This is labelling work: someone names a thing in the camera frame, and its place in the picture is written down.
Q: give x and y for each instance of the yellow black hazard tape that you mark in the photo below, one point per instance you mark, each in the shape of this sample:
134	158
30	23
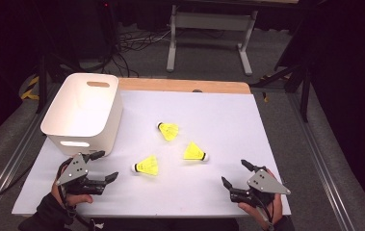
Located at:
31	89

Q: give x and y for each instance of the yellow plastic shuttlecock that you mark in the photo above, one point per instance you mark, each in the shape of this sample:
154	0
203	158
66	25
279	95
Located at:
148	166
169	131
193	153

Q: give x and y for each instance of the person's right hand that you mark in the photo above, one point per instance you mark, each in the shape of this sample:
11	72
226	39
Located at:
250	210

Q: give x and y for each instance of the aluminium floor rail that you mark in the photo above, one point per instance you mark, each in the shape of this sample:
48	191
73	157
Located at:
319	160
8	166

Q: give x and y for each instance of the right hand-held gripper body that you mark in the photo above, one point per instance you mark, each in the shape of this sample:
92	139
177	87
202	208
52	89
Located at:
265	184

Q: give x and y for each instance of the person's dark clothing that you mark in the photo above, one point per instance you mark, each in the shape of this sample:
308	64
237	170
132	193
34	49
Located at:
170	225

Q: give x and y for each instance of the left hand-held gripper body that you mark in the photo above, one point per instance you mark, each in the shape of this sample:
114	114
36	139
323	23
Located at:
74	173

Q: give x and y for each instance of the person's left hand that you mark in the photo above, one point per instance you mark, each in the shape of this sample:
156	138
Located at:
74	199

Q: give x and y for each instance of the white plastic storage bin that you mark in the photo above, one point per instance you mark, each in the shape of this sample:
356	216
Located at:
80	106

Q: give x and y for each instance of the grey metal desk frame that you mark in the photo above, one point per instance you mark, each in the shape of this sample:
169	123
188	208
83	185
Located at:
213	20

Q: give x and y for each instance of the black metal stand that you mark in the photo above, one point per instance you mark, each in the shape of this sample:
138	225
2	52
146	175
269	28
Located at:
305	96
42	89

